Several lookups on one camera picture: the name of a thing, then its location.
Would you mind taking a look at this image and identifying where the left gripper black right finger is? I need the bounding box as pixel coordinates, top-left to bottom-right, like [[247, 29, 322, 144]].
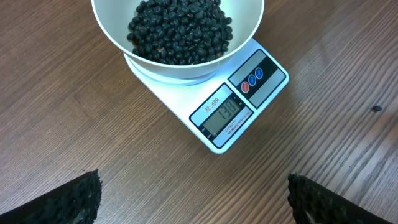
[[287, 174, 391, 224]]

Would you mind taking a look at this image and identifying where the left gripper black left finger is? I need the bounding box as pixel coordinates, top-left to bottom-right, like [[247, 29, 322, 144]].
[[1, 169, 102, 224]]

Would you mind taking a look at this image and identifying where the pile of black beans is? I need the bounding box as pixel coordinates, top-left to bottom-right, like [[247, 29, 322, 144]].
[[126, 0, 233, 65]]

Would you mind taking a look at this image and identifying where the white digital kitchen scale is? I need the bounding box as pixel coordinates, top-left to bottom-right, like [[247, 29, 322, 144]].
[[126, 39, 289, 154]]

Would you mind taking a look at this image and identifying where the white bowl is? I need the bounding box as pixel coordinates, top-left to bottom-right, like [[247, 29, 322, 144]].
[[91, 0, 266, 79]]

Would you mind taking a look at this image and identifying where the stray black bean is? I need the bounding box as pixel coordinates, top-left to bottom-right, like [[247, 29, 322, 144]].
[[372, 105, 382, 112]]

